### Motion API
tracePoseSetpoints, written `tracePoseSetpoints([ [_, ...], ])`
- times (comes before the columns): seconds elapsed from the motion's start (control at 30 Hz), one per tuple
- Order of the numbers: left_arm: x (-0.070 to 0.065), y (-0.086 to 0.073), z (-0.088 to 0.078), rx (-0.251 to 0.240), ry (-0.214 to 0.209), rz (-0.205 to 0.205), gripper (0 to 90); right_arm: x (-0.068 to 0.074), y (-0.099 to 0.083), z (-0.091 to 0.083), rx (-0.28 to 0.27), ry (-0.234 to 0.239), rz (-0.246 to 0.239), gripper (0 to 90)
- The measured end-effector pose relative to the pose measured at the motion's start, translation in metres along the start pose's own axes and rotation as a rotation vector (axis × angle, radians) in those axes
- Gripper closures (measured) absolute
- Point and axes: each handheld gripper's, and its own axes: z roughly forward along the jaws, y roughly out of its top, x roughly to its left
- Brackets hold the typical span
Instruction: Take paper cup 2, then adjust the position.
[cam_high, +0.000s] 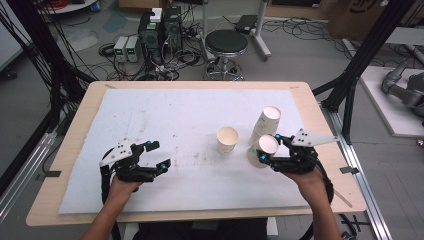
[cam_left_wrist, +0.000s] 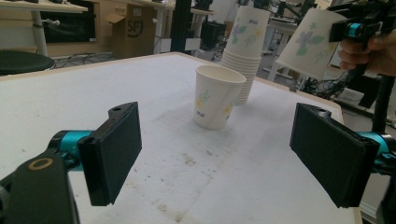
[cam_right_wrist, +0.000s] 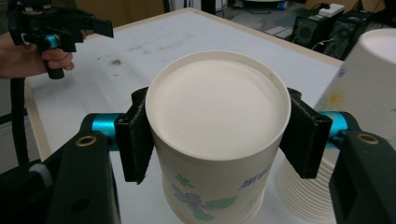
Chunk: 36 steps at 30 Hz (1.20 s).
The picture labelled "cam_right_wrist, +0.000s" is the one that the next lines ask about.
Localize white box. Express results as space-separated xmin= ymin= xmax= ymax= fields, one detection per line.
xmin=318 ymin=3 xmax=346 ymax=19

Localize brown wooden board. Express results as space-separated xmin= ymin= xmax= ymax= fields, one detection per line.
xmin=74 ymin=0 xmax=166 ymax=28

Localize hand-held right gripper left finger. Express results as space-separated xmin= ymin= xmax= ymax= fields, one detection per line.
xmin=46 ymin=86 xmax=156 ymax=224

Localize floral print paper cup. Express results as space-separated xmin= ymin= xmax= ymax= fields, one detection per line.
xmin=144 ymin=49 xmax=292 ymax=224

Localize stack of white paper cups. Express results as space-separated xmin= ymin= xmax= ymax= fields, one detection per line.
xmin=276 ymin=27 xmax=396 ymax=224

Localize black computer tower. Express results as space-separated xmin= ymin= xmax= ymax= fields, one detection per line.
xmin=290 ymin=13 xmax=332 ymax=51
xmin=322 ymin=8 xmax=375 ymax=61

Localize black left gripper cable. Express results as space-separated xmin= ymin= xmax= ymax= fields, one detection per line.
xmin=9 ymin=77 xmax=31 ymax=166

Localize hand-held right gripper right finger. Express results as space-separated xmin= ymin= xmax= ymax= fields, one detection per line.
xmin=277 ymin=87 xmax=396 ymax=224

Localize brown cardboard panel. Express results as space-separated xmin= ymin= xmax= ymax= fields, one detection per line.
xmin=304 ymin=0 xmax=360 ymax=11

